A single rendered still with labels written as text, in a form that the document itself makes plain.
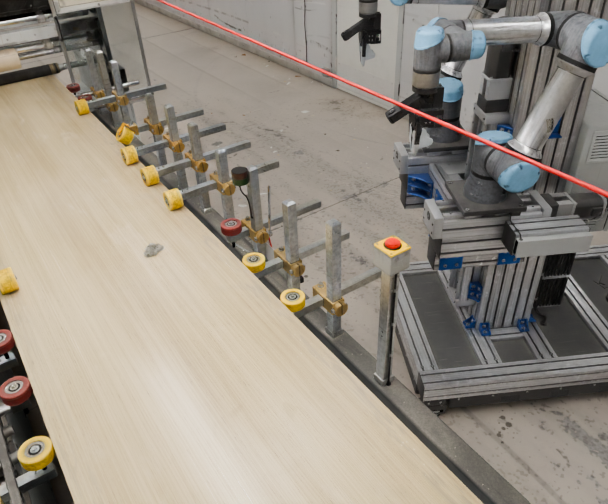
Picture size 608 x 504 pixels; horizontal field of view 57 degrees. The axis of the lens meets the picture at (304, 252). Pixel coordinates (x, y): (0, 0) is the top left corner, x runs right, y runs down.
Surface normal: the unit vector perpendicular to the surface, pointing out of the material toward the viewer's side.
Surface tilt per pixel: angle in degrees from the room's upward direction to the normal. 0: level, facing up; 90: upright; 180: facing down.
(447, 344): 0
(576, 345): 0
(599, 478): 0
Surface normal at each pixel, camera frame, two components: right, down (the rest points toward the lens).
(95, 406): -0.04, -0.80
